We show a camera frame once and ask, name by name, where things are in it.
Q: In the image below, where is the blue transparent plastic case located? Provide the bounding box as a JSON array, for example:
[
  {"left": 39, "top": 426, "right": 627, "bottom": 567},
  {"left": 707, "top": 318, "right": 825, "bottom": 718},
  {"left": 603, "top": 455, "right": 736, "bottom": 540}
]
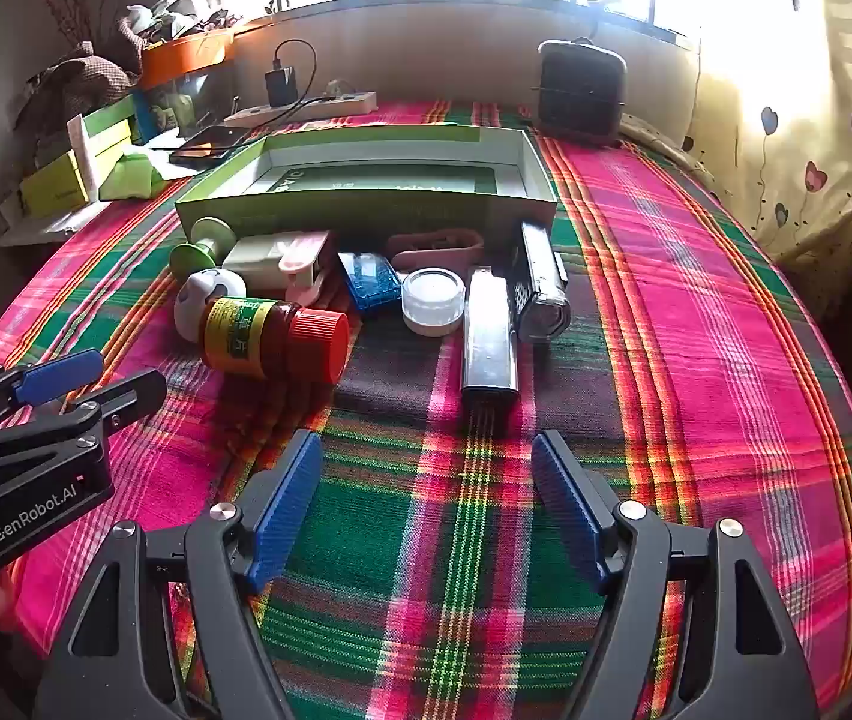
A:
[{"left": 336, "top": 249, "right": 404, "bottom": 320}]

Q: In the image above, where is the light green tissue pack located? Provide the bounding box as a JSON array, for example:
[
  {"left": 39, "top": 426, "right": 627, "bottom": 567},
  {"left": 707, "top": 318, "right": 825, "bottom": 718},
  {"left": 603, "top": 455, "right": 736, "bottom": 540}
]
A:
[{"left": 100, "top": 152, "right": 168, "bottom": 202}]

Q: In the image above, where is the black charger brick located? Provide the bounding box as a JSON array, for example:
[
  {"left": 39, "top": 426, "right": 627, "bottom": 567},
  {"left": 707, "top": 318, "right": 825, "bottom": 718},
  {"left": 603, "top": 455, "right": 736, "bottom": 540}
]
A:
[{"left": 266, "top": 67, "right": 298, "bottom": 107}]

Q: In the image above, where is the silver black rectangular gadget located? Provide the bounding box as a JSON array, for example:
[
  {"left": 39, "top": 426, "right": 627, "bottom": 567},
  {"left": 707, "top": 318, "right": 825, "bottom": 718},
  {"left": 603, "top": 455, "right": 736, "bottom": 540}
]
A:
[{"left": 460, "top": 266, "right": 521, "bottom": 410}]

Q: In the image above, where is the orange tray with clutter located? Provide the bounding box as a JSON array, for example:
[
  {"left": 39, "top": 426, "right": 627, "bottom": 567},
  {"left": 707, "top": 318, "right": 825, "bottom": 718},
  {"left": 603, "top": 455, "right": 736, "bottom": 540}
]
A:
[{"left": 124, "top": 0, "right": 243, "bottom": 46}]

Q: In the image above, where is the pale pink plastic clip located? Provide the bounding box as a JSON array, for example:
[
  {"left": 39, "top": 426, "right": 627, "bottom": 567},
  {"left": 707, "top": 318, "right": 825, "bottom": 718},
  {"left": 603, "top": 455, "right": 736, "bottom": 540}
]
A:
[{"left": 280, "top": 232, "right": 338, "bottom": 308}]

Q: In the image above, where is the white round jar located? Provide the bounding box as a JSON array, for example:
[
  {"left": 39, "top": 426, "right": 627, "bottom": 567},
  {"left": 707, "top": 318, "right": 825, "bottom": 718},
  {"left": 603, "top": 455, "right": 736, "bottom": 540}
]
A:
[{"left": 401, "top": 266, "right": 467, "bottom": 337}]

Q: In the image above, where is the black gadget with mesh side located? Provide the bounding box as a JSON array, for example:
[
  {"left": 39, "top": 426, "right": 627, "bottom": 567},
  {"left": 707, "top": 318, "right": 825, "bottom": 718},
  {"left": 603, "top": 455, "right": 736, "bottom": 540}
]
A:
[{"left": 517, "top": 220, "right": 572, "bottom": 346}]

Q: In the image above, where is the yellow-green carton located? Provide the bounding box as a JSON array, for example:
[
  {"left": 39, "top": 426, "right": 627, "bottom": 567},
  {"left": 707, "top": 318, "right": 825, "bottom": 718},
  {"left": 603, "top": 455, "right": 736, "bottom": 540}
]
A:
[{"left": 19, "top": 151, "right": 93, "bottom": 218}]

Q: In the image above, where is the green carton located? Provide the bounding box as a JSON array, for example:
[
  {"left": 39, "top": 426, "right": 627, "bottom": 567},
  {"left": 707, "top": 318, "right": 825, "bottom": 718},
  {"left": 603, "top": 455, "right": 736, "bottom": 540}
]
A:
[{"left": 77, "top": 99, "right": 140, "bottom": 192}]

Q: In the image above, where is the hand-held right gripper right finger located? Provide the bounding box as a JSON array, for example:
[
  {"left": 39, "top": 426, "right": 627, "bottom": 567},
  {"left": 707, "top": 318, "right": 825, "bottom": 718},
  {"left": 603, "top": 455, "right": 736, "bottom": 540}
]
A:
[{"left": 531, "top": 429, "right": 821, "bottom": 720}]

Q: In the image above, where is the pink strap holder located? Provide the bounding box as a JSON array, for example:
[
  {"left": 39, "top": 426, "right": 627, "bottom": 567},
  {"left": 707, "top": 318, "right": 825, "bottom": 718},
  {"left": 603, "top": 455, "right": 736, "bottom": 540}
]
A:
[{"left": 385, "top": 229, "right": 485, "bottom": 271}]

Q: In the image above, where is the green suction cup holder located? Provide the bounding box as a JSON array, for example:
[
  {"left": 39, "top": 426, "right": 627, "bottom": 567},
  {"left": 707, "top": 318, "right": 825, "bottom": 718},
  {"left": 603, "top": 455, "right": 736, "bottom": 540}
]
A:
[{"left": 169, "top": 216, "right": 236, "bottom": 280}]

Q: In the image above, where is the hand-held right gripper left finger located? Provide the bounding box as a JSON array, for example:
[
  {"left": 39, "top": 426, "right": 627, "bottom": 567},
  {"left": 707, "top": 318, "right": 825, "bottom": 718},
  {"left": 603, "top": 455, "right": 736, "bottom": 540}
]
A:
[{"left": 34, "top": 429, "right": 324, "bottom": 720}]

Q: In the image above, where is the beige patterned bedding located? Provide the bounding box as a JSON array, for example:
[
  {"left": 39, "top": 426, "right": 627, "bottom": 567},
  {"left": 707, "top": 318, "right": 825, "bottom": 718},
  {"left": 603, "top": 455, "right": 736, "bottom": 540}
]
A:
[{"left": 617, "top": 111, "right": 723, "bottom": 196}]

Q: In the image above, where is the cream curtain with hearts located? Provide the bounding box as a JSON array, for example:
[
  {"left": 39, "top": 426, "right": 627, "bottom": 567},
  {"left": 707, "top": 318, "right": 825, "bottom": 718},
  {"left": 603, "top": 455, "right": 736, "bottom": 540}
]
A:
[{"left": 685, "top": 0, "right": 852, "bottom": 293}]

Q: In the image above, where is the blue printed box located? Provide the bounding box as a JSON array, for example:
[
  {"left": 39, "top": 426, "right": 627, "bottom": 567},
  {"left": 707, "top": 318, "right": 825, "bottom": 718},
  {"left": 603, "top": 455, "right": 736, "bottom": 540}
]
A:
[{"left": 133, "top": 71, "right": 217, "bottom": 143}]

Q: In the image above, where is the white dome-shaped gadget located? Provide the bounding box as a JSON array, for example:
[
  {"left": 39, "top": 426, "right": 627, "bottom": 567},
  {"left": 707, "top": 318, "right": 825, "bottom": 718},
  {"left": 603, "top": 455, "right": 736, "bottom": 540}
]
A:
[{"left": 175, "top": 268, "right": 248, "bottom": 342}]

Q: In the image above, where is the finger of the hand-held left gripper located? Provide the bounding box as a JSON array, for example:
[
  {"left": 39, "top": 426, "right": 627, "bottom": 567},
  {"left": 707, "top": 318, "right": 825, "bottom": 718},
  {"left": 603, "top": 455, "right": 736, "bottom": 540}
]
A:
[
  {"left": 0, "top": 349, "right": 105, "bottom": 430},
  {"left": 0, "top": 369, "right": 169, "bottom": 462}
]

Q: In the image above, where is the brown bottle with red cap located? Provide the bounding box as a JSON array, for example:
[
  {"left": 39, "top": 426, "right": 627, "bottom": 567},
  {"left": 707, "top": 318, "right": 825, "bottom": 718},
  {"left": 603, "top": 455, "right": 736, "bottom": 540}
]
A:
[{"left": 199, "top": 296, "right": 350, "bottom": 385}]

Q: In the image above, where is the black smartphone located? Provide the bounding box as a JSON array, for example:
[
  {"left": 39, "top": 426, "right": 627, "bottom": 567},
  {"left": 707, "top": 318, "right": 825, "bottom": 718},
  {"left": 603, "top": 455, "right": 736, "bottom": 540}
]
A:
[{"left": 169, "top": 124, "right": 251, "bottom": 172}]

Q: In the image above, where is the green cardboard box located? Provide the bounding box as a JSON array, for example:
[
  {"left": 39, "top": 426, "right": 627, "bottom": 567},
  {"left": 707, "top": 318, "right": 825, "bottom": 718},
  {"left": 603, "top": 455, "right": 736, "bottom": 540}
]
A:
[{"left": 173, "top": 124, "right": 560, "bottom": 245}]

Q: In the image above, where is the pink green plaid blanket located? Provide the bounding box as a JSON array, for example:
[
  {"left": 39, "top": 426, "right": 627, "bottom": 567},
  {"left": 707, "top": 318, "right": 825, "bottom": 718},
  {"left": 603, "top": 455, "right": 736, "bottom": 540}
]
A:
[{"left": 0, "top": 97, "right": 852, "bottom": 720}]

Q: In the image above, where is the white board shelf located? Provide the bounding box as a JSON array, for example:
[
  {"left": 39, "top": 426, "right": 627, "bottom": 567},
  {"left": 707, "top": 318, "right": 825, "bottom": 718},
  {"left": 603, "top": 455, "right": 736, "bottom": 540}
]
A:
[{"left": 0, "top": 199, "right": 116, "bottom": 248}]

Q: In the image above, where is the brown checked cloth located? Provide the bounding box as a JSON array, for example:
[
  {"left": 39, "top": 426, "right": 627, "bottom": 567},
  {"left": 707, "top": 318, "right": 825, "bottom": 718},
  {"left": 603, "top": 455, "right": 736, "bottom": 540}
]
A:
[{"left": 10, "top": 41, "right": 143, "bottom": 136}]

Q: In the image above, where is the white power strip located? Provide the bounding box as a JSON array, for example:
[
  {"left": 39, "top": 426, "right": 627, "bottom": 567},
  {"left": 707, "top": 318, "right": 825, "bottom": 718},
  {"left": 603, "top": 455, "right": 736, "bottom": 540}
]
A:
[{"left": 223, "top": 90, "right": 378, "bottom": 128}]

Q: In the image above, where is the white charger adapter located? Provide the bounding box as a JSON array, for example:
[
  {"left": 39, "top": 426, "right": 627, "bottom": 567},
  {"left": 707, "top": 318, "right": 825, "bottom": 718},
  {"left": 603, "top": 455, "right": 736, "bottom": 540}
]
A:
[{"left": 223, "top": 235, "right": 301, "bottom": 291}]

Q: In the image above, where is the orange plastic bin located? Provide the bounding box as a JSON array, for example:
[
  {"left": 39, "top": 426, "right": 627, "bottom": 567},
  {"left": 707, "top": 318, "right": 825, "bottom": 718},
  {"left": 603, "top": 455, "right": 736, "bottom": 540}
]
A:
[{"left": 139, "top": 26, "right": 236, "bottom": 89}]

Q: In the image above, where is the white paper sheet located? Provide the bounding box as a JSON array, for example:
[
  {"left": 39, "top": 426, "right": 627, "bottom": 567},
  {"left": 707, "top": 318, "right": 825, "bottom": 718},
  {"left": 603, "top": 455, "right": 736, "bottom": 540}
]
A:
[{"left": 142, "top": 129, "right": 198, "bottom": 182}]

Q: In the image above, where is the grey black space heater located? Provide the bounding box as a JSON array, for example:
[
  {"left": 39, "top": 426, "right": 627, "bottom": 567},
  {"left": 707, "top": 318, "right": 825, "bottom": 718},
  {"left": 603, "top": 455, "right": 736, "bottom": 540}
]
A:
[{"left": 531, "top": 37, "right": 628, "bottom": 143}]

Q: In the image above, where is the white cream tube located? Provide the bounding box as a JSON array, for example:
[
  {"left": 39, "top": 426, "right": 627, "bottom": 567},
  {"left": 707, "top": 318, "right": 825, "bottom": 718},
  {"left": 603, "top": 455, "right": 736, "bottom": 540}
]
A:
[{"left": 66, "top": 114, "right": 101, "bottom": 200}]

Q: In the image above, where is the black charger cable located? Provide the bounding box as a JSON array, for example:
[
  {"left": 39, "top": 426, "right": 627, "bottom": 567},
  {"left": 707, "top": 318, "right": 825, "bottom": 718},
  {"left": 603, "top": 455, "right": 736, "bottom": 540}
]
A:
[{"left": 274, "top": 39, "right": 319, "bottom": 104}]

